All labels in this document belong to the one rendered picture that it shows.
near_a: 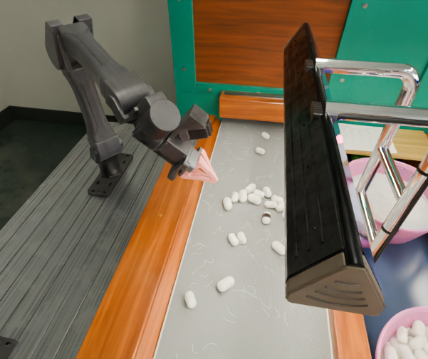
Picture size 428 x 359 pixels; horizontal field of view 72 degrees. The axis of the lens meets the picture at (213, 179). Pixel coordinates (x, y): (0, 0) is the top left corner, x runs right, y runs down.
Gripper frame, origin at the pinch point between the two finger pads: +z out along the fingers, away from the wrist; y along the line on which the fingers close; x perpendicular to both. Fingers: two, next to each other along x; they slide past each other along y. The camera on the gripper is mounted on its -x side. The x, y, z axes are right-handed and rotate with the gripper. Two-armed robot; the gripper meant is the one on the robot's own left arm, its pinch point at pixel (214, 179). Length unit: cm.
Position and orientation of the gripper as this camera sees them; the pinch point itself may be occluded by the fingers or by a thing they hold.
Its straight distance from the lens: 65.5
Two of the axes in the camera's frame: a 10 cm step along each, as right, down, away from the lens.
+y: 1.7, -6.7, 7.2
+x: -6.4, 4.8, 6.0
